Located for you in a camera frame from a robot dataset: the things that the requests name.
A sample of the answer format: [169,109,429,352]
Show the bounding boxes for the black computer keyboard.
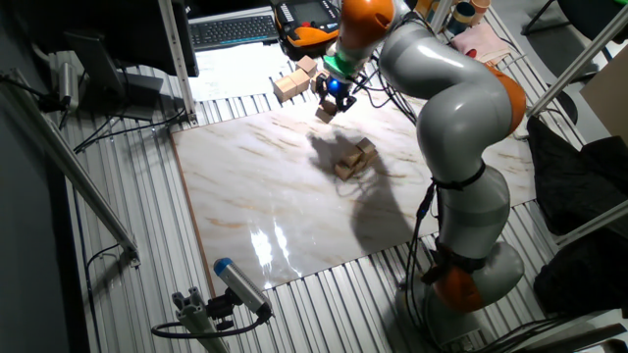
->
[188,14,281,53]

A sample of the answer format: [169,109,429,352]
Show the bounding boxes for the black monitor cables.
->
[73,105,187,154]

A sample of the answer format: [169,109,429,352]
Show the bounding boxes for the small silver camera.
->
[57,61,80,112]

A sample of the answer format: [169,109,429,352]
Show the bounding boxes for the printed white paper sheet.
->
[187,41,295,103]

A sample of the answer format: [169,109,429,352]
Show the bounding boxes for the black cloth bag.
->
[525,115,628,236]

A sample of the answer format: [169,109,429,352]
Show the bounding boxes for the black base cable bundle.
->
[470,316,570,352]

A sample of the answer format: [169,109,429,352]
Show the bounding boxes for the long aluminium frame beam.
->
[0,68,142,269]

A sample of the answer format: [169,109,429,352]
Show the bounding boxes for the brown cardboard box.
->
[579,58,628,146]

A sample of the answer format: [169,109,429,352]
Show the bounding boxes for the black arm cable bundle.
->
[350,53,487,353]

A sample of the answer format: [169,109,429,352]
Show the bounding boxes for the green gripper mounting adapter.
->
[322,52,362,80]

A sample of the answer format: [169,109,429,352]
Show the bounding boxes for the dark rimmed paper cup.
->
[445,1,477,36]

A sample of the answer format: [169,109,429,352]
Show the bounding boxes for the black office chair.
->
[519,0,628,38]

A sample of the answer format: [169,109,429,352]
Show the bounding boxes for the white marble pattern board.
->
[170,85,537,296]

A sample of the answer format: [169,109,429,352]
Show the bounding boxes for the black padded bag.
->
[533,229,628,318]

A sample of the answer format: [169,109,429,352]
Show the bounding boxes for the slim aluminium profile post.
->
[429,0,453,35]

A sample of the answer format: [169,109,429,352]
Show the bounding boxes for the black computer monitor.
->
[9,0,200,122]

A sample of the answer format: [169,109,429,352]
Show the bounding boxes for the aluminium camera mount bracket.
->
[171,286,232,353]

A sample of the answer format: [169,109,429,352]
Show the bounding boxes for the short aluminium frame beam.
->
[553,198,628,249]

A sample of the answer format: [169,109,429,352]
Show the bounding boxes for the black camera cable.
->
[150,313,271,340]

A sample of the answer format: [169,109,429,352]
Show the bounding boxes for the pale pink sheet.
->
[449,22,514,73]

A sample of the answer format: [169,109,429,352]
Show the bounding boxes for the silver camera with blue cap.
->
[213,257,274,320]

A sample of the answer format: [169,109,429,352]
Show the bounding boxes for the orange black teach pendant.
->
[272,0,343,61]

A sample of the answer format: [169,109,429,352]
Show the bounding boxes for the slanted aluminium frame beam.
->
[527,4,628,118]

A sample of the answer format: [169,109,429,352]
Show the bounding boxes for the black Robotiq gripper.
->
[315,74,358,115]

